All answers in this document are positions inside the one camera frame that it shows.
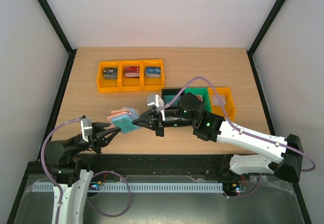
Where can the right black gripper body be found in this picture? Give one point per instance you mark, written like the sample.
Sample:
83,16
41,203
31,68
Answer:
158,121

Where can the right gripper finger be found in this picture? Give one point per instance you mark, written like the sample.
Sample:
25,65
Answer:
148,115
148,124

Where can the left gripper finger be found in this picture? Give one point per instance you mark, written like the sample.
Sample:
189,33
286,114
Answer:
100,126
107,136

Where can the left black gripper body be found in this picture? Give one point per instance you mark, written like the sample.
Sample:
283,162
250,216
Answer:
95,144

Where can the pink card holder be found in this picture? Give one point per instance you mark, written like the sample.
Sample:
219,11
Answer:
122,111

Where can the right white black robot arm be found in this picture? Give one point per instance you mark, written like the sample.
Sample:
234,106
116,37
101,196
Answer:
280,156

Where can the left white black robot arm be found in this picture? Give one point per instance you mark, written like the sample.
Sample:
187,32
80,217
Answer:
69,173

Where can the teal card stack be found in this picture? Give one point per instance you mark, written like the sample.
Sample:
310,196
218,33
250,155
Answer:
169,98

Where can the blue card stack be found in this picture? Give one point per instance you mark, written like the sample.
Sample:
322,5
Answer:
152,72

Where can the red white card stack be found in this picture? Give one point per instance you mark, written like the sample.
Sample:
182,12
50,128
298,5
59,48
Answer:
200,97

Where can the black card stack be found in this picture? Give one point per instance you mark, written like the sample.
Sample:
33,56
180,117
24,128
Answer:
110,73

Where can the pink card in bin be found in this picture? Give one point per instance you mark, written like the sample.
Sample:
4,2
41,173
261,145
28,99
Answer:
218,100

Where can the black bin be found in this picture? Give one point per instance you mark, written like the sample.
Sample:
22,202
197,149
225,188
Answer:
171,91

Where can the yellow bin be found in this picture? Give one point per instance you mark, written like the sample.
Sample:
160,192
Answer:
151,84
111,85
130,84
226,98

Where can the yellow bin left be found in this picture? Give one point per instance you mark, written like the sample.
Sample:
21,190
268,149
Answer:
111,85

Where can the yellow bin middle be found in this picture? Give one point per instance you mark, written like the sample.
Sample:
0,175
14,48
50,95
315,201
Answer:
130,84

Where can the green bin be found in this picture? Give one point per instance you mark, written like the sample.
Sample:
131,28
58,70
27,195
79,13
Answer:
201,91

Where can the yellow bin far right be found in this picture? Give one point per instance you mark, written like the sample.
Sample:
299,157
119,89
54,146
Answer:
226,98

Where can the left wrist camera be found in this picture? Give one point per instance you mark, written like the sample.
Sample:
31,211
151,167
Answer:
86,128

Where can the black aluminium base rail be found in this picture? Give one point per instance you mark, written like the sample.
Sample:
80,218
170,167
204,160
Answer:
224,168

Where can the white slotted cable duct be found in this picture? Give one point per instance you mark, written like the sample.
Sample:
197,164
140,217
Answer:
158,188

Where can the left black frame post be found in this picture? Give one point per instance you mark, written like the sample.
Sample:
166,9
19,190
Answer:
45,6

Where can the black frame post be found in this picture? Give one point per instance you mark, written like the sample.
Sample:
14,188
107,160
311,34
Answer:
266,25
45,6

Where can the right black frame post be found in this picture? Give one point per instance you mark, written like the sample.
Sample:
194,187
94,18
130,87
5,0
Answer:
266,25

